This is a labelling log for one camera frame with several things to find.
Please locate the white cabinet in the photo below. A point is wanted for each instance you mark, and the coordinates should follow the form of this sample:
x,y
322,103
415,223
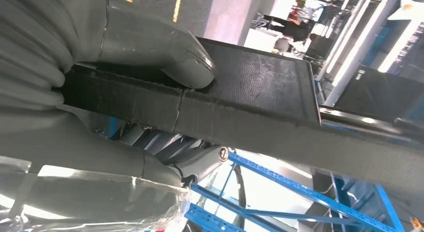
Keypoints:
x,y
261,41

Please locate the black panel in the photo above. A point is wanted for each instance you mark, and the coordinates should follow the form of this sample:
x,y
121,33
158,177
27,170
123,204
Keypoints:
x,y
381,94

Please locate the clear plastic film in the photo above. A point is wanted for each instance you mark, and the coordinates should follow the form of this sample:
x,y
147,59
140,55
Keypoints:
x,y
99,204

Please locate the blue metal shelf rack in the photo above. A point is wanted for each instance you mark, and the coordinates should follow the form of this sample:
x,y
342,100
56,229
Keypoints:
x,y
281,180

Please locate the white metal post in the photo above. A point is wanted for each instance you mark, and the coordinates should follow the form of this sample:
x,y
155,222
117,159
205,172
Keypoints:
x,y
361,48

